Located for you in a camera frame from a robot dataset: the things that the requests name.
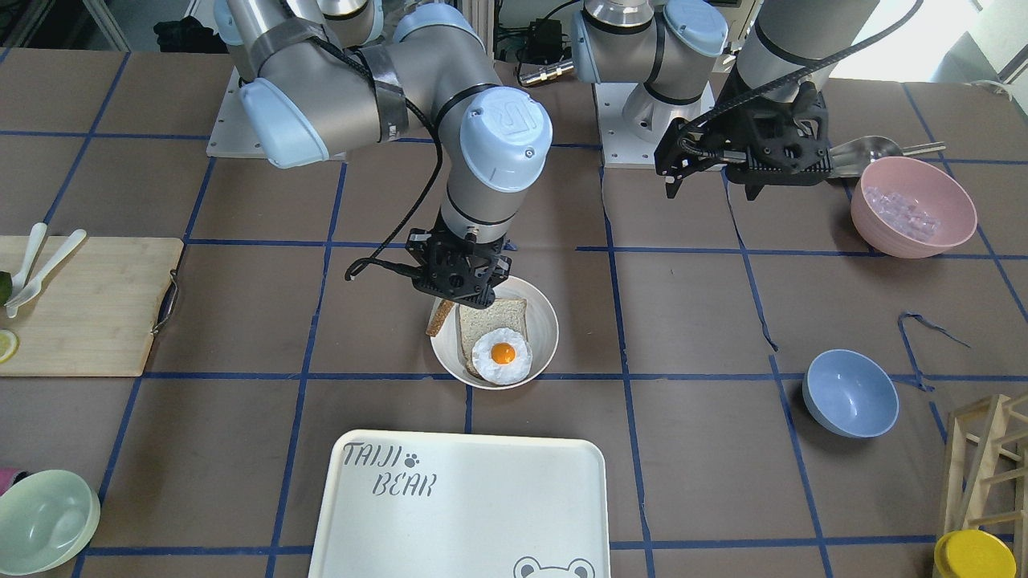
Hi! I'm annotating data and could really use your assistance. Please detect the cream bear tray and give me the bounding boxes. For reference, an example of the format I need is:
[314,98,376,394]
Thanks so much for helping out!
[308,430,612,577]

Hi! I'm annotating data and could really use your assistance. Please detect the white round plate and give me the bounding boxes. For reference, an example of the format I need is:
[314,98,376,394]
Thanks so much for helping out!
[429,277,561,390]

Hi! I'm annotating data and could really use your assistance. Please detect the wooden cutting board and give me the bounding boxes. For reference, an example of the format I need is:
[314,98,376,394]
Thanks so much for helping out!
[1,237,184,377]

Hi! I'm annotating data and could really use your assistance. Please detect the bread slice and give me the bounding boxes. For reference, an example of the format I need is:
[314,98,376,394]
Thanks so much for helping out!
[425,299,455,337]
[458,299,528,378]

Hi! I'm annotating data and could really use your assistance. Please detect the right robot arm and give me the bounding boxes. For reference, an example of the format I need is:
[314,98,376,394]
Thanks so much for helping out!
[214,1,553,310]

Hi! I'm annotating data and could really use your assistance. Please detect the white plastic spoon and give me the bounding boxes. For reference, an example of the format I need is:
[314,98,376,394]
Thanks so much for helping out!
[5,228,88,319]

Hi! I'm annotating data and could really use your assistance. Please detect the wooden rack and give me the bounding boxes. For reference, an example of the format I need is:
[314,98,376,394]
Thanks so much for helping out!
[940,394,1026,556]

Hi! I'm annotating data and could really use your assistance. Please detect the fried egg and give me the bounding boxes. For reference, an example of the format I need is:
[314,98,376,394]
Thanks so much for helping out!
[472,327,533,385]

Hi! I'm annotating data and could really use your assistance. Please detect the blue bowl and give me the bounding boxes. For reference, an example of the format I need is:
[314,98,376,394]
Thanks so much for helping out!
[802,350,900,439]

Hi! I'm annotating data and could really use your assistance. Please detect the metal scoop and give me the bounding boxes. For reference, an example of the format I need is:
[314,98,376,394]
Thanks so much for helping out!
[827,136,947,179]

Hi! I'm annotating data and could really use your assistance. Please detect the pink cloth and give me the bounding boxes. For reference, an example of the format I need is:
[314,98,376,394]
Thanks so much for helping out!
[0,467,31,496]

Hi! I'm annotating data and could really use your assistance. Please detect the pink bowl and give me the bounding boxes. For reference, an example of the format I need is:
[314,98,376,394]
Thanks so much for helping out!
[851,157,979,258]

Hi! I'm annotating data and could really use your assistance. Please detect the black power adapter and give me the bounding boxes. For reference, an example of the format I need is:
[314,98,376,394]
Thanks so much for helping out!
[524,19,563,63]

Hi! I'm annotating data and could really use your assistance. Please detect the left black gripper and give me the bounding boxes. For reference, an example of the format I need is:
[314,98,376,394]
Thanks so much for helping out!
[655,80,832,201]

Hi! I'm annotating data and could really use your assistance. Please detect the white plastic fork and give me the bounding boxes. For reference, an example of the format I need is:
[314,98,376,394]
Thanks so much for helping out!
[11,222,48,297]

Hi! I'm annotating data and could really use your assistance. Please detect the green avocado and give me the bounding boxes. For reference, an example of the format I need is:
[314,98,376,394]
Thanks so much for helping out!
[0,270,14,308]

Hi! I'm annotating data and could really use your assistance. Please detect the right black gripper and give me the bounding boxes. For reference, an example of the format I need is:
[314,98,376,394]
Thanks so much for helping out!
[405,228,511,310]

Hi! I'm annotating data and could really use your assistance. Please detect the green bowl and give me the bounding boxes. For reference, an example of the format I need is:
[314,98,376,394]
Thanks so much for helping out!
[1,470,100,576]

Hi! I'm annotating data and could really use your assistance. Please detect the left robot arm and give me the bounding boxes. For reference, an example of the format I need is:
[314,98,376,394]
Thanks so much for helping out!
[570,1,877,200]

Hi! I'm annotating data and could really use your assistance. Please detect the yellow cup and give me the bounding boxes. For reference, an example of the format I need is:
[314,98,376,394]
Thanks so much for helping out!
[932,529,1018,577]

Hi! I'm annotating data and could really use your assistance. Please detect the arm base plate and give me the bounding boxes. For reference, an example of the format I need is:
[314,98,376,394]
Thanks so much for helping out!
[592,80,717,169]
[206,67,348,161]

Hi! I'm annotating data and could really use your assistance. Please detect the lemon half slice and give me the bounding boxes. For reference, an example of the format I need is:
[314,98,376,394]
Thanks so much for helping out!
[0,328,21,364]

